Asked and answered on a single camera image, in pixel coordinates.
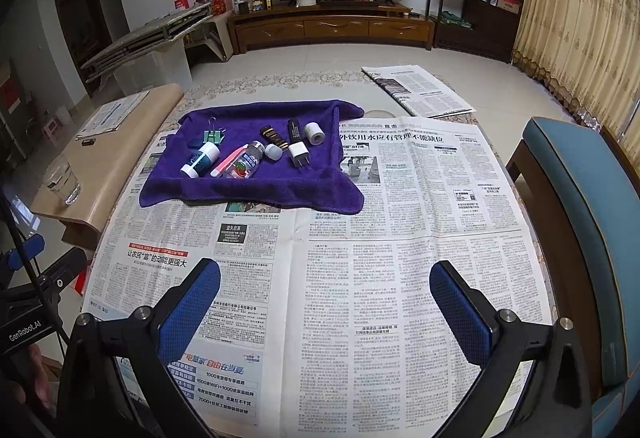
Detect pink toothbrush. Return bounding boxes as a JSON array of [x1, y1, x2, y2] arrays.
[[210, 145, 249, 178]]

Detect beige curved board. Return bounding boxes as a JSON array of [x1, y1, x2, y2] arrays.
[[200, 13, 233, 61]]

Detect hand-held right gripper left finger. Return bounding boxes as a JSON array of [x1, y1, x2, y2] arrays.
[[56, 258, 222, 438]]

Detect clear plastic storage box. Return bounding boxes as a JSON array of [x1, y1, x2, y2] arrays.
[[114, 38, 193, 94]]

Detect clear small bottle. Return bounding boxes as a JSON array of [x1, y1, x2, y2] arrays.
[[226, 140, 266, 180]]

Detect white blue bottle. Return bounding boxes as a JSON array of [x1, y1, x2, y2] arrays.
[[180, 141, 221, 179]]

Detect dark wooden door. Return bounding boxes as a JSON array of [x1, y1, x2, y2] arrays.
[[53, 0, 113, 64]]

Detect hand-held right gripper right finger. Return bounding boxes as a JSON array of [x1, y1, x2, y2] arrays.
[[428, 260, 594, 438]]

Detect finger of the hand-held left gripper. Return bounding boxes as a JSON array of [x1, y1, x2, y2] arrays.
[[0, 234, 46, 275], [40, 248, 88, 291]]

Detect blue cushioned chair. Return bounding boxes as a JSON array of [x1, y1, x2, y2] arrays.
[[506, 117, 640, 438]]

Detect drinking glass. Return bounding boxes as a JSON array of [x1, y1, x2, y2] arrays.
[[42, 154, 82, 206]]

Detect stack of folded tables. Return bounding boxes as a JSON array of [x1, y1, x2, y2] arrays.
[[80, 2, 215, 84]]

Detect folded newspaper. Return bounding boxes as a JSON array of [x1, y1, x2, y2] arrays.
[[361, 65, 477, 120]]

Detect wooden television cabinet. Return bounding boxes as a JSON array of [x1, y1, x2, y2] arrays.
[[227, 3, 436, 53]]

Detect green binder clips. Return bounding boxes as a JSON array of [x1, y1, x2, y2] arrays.
[[201, 117, 227, 146]]

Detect purple towel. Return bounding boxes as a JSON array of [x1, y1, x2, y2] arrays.
[[139, 100, 365, 216]]

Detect beige patterned curtain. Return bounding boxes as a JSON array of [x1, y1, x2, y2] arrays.
[[510, 0, 640, 139]]

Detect person's left hand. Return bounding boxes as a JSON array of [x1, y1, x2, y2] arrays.
[[19, 344, 53, 414]]

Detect large open newspaper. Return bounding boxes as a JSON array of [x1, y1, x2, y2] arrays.
[[82, 120, 551, 438]]

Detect black brown lighter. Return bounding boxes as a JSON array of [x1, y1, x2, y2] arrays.
[[259, 125, 288, 151]]

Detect beige side table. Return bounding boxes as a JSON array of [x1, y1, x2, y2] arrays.
[[37, 84, 186, 251]]

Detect white plug charger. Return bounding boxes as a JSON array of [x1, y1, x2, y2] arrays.
[[287, 141, 312, 170]]

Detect black cable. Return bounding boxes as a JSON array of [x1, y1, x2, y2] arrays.
[[0, 188, 71, 359]]

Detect white paper sheet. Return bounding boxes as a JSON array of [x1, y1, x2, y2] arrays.
[[75, 91, 150, 139]]

